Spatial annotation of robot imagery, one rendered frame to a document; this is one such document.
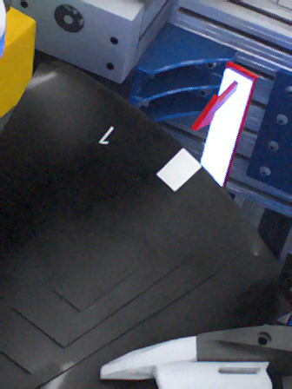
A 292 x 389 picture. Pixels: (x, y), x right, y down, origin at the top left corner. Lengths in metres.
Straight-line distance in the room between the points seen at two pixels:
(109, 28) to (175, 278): 0.51
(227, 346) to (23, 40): 0.45
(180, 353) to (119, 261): 0.08
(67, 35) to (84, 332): 0.59
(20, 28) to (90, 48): 0.20
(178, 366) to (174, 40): 0.69
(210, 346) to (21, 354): 0.10
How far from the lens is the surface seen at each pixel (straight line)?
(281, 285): 0.72
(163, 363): 0.62
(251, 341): 0.62
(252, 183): 1.39
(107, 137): 0.72
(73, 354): 0.64
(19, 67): 1.01
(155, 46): 1.25
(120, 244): 0.68
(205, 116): 0.77
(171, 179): 0.73
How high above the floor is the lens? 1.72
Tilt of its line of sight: 47 degrees down
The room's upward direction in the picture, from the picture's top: 11 degrees clockwise
